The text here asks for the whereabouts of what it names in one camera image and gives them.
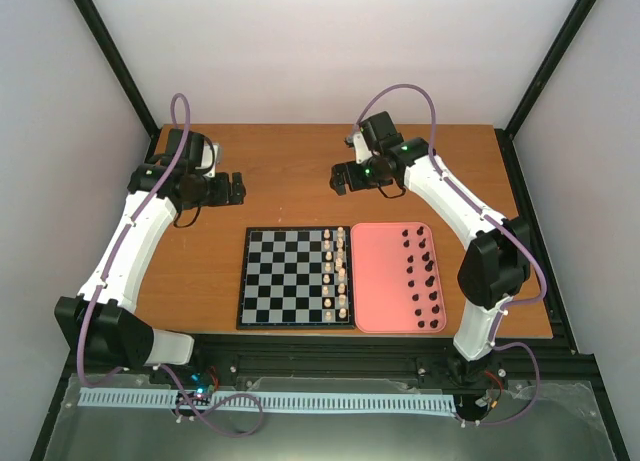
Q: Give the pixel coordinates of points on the light blue cable duct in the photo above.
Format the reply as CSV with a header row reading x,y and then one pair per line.
x,y
272,402

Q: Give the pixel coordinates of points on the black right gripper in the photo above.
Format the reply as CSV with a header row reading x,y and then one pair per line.
x,y
337,177

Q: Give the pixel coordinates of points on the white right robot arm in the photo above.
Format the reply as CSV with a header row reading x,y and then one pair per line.
x,y
495,264

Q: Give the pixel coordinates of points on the pink plastic tray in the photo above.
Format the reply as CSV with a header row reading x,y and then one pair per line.
x,y
392,296

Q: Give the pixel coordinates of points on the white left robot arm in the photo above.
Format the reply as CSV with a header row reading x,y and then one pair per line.
x,y
100,322

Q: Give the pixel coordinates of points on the black and white chessboard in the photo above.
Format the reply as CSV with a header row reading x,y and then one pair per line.
x,y
287,284

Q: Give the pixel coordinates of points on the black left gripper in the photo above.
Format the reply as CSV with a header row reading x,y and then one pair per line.
x,y
224,195

